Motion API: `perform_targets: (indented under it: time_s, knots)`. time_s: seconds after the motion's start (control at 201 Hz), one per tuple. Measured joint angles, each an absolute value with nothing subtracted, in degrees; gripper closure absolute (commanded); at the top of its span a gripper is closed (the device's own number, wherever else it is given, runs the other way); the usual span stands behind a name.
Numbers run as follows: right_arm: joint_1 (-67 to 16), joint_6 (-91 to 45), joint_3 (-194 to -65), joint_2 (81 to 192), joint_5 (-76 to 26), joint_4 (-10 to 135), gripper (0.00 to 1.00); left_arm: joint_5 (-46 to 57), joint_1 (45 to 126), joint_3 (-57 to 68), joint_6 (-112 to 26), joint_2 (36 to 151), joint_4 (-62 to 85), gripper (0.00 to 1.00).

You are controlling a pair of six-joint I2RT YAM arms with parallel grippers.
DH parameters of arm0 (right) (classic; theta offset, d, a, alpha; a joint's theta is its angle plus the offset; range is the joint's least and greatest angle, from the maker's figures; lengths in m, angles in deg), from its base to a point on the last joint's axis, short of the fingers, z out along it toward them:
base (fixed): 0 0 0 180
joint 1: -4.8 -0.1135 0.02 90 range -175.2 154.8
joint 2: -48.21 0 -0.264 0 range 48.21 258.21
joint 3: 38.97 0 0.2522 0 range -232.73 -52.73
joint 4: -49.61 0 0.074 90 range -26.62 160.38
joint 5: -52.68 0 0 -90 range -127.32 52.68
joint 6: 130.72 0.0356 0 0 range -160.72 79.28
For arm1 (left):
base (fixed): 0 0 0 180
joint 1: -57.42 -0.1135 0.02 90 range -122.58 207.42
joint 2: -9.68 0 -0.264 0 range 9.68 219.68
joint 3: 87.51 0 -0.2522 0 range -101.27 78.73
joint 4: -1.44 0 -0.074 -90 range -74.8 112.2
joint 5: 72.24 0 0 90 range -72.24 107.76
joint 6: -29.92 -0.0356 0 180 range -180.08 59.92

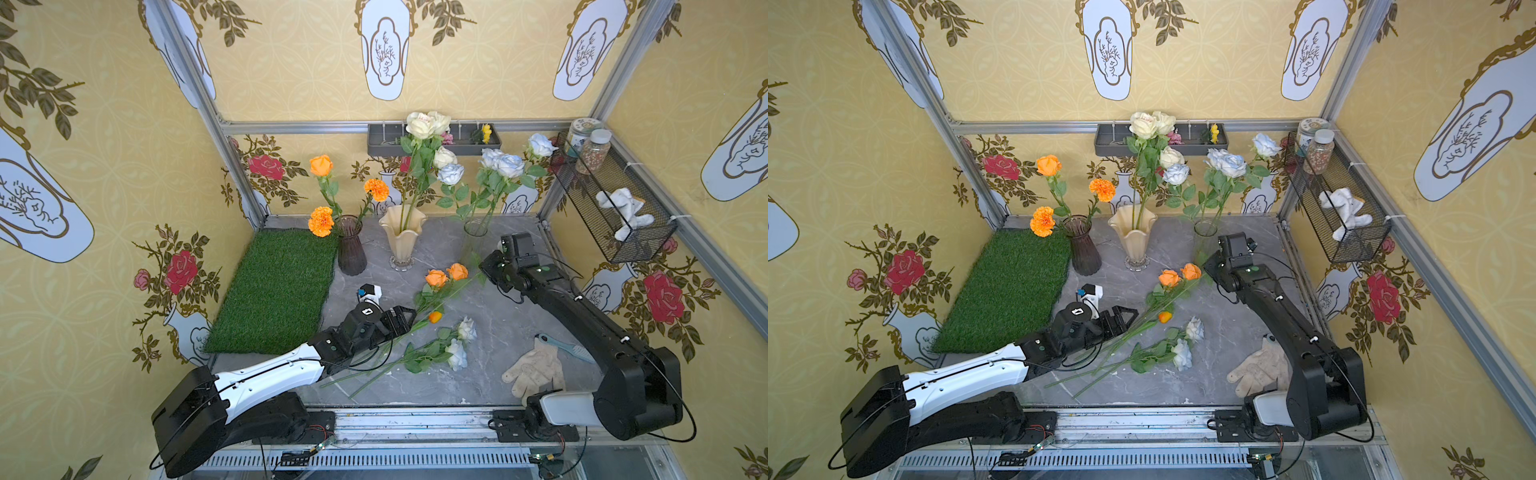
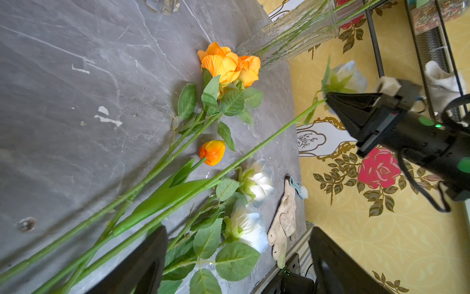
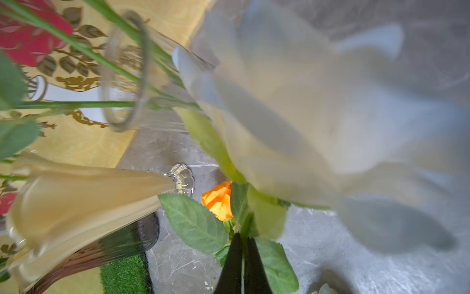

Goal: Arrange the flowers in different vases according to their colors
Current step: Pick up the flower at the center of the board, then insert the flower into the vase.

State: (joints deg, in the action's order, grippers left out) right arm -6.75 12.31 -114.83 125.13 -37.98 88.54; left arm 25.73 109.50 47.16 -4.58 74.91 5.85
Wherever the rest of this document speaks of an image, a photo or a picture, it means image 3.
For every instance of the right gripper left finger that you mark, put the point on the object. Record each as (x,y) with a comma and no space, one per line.
(230,281)

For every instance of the purple ribbed glass vase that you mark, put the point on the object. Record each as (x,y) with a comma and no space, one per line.
(134,239)

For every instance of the cream fluted glass vase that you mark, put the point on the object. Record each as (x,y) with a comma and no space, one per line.
(62,208)

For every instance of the small orange flower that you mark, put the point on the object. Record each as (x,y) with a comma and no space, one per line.
(218,201)

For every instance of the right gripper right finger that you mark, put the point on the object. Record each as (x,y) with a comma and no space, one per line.
(255,279)

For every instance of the clear glass vase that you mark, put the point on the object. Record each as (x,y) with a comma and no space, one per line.
(142,79)

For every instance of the green artificial grass mat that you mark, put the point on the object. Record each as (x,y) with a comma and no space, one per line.
(127,276)

